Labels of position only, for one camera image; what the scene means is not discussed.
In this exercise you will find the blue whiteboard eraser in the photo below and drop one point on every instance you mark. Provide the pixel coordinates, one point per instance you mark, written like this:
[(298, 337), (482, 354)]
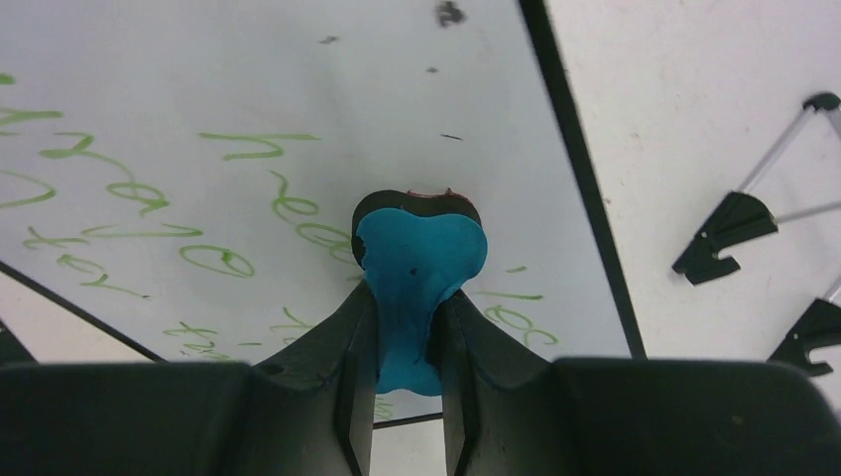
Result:
[(416, 251)]

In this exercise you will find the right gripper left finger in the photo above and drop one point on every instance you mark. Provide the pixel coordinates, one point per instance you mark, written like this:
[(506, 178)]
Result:
[(307, 410)]

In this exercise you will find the small black-framed whiteboard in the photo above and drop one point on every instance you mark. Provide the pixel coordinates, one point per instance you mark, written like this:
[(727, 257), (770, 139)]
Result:
[(182, 174)]

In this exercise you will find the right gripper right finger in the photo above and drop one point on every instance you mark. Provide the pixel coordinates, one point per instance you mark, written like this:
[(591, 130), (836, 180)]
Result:
[(507, 411)]

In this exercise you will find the wire whiteboard stand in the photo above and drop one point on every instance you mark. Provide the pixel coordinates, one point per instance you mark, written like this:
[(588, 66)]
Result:
[(740, 217)]

